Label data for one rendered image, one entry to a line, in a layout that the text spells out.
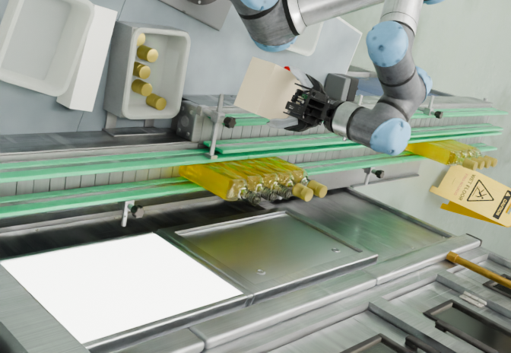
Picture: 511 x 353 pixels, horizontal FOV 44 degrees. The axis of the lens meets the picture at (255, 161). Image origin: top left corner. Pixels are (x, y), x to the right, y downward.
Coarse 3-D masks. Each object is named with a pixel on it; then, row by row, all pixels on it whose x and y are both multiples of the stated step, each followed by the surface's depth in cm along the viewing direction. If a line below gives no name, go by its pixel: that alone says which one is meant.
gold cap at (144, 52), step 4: (140, 48) 156; (144, 48) 156; (148, 48) 155; (140, 52) 156; (144, 52) 155; (148, 52) 154; (152, 52) 155; (156, 52) 156; (140, 56) 157; (144, 56) 155; (148, 56) 155; (152, 56) 155; (156, 56) 156; (148, 60) 155; (152, 60) 156
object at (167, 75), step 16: (144, 32) 148; (160, 32) 151; (176, 32) 155; (160, 48) 162; (176, 48) 161; (128, 64) 149; (144, 64) 160; (160, 64) 163; (176, 64) 161; (128, 80) 149; (144, 80) 162; (160, 80) 165; (176, 80) 162; (128, 96) 151; (160, 96) 166; (176, 96) 162; (128, 112) 152; (144, 112) 158; (160, 112) 162; (176, 112) 163
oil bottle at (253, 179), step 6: (216, 162) 163; (222, 162) 163; (228, 162) 164; (234, 162) 165; (228, 168) 160; (234, 168) 160; (240, 168) 161; (246, 168) 162; (240, 174) 158; (246, 174) 157; (252, 174) 158; (258, 174) 159; (246, 180) 156; (252, 180) 156; (258, 180) 157; (252, 186) 156
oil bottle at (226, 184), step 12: (180, 168) 164; (192, 168) 161; (204, 168) 158; (216, 168) 158; (192, 180) 161; (204, 180) 158; (216, 180) 155; (228, 180) 152; (240, 180) 153; (216, 192) 156; (228, 192) 153
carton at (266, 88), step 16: (256, 64) 145; (272, 64) 142; (256, 80) 144; (272, 80) 142; (288, 80) 146; (240, 96) 146; (256, 96) 143; (272, 96) 144; (288, 96) 148; (256, 112) 142; (272, 112) 146
